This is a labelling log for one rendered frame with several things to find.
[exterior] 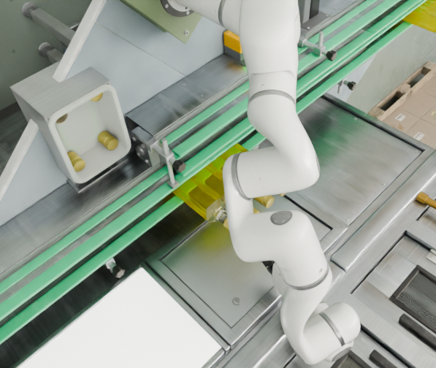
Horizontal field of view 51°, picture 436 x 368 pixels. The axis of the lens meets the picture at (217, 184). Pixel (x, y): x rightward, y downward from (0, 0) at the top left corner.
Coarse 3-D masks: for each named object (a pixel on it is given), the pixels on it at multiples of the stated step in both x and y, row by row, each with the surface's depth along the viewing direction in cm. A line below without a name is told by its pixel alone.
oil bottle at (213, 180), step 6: (204, 168) 127; (210, 168) 127; (198, 174) 125; (204, 174) 125; (210, 174) 125; (216, 174) 125; (204, 180) 124; (210, 180) 124; (216, 180) 124; (222, 180) 123; (210, 186) 122; (216, 186) 122; (222, 186) 122; (216, 192) 121; (222, 192) 121; (222, 198) 120
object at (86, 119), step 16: (112, 96) 106; (64, 112) 98; (80, 112) 110; (96, 112) 114; (112, 112) 111; (64, 128) 109; (80, 128) 113; (96, 128) 117; (112, 128) 117; (64, 144) 112; (80, 144) 116; (96, 144) 120; (128, 144) 118; (64, 160) 106; (96, 160) 117; (112, 160) 117; (80, 176) 114
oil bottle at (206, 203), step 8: (184, 184) 123; (192, 184) 123; (200, 184) 123; (176, 192) 126; (184, 192) 122; (192, 192) 121; (200, 192) 121; (208, 192) 121; (184, 200) 125; (192, 200) 120; (200, 200) 120; (208, 200) 119; (216, 200) 119; (192, 208) 124; (200, 208) 120; (208, 208) 118; (216, 208) 118; (224, 208) 120; (208, 216) 119; (216, 216) 118
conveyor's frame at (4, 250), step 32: (320, 0) 155; (352, 0) 154; (224, 64) 135; (160, 96) 127; (192, 96) 126; (160, 128) 119; (128, 160) 126; (64, 192) 119; (96, 192) 119; (32, 224) 113; (64, 224) 113; (0, 256) 108; (32, 256) 109
